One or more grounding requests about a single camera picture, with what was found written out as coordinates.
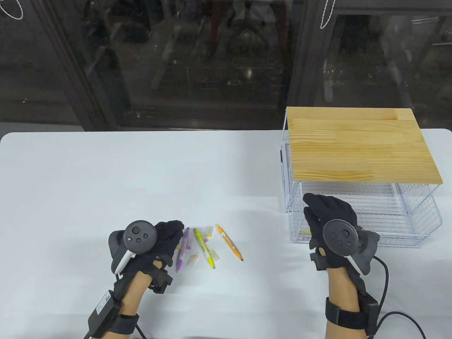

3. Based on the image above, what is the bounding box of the person's right forearm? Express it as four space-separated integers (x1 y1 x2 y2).
325 267 362 339

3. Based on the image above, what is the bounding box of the dark window frame post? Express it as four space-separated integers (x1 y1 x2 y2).
286 0 339 108
30 0 131 131

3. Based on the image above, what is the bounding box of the cluster of clear highlighter caps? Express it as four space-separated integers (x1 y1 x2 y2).
176 226 220 266

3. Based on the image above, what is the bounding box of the white wire drawer rack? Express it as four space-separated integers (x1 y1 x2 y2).
281 108 442 248

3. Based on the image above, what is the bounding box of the white blind cord loop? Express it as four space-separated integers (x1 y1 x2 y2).
0 0 25 19
320 0 336 29

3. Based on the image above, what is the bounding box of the black wrist strap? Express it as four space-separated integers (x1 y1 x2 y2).
113 314 139 334
325 297 366 331

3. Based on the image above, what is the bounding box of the black cable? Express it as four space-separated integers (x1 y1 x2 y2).
84 325 145 339
373 256 428 339

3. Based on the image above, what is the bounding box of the light wooden board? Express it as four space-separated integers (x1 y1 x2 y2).
285 107 444 184

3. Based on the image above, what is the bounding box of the purple double-ended highlighter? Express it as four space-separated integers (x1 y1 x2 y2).
177 228 191 273

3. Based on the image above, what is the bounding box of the person's left forearm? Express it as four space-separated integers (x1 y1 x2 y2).
87 272 152 339

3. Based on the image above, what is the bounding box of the black and white controller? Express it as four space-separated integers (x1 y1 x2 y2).
108 221 157 274
322 220 380 276

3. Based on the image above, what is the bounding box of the black labelled wrist camera box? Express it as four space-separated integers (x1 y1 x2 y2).
88 290 122 338

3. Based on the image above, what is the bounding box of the person's left hand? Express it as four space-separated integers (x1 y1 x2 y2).
113 220 185 293

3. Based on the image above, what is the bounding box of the orange double-ended highlighter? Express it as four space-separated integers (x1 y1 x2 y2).
217 225 244 262

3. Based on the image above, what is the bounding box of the person's right hand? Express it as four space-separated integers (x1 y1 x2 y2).
303 193 359 272

